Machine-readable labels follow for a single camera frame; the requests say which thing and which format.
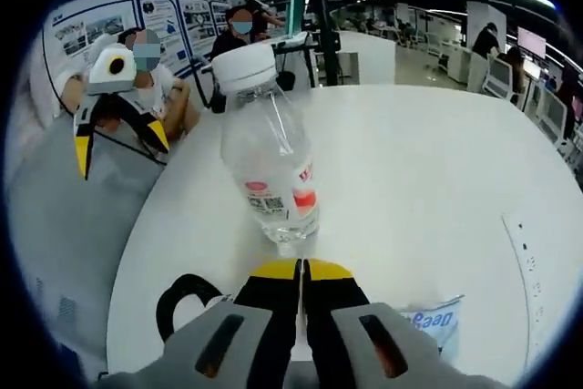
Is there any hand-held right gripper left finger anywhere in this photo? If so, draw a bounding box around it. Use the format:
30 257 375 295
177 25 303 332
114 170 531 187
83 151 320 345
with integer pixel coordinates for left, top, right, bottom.
96 259 302 389

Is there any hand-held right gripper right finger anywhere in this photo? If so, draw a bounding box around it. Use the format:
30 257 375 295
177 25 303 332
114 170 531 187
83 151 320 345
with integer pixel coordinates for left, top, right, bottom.
303 260 510 389

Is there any black cable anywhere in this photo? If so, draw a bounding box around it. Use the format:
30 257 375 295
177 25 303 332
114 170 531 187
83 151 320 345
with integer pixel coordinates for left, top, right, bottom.
156 272 236 345

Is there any blue mouse pad packet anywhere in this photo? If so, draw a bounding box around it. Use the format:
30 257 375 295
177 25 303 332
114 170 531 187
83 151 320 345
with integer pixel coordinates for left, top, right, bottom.
394 294 466 356

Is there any clear water bottle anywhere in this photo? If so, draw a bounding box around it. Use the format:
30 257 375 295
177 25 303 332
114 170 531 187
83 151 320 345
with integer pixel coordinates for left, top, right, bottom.
212 40 322 254

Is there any person's left hand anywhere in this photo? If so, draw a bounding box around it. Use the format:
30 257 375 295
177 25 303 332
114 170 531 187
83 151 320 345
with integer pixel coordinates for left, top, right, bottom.
58 74 88 115

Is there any white table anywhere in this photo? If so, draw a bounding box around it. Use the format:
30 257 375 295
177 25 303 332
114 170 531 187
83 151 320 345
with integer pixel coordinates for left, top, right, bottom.
105 83 579 385

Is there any black stand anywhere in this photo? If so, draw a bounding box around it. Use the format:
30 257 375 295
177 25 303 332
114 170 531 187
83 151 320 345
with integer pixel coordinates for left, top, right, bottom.
312 0 343 87

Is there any white partition counter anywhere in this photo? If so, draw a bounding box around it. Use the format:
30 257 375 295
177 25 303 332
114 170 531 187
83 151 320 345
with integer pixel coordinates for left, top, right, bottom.
336 31 396 87

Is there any white office chair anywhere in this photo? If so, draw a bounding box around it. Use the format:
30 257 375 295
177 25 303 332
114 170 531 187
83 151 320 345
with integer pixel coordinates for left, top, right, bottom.
482 60 520 99

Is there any pink monitor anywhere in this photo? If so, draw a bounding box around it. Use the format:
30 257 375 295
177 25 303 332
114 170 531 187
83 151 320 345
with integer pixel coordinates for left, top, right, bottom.
517 26 547 60

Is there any wall poster board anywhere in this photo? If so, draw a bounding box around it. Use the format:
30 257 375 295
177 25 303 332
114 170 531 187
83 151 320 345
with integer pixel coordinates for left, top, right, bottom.
43 0 245 85

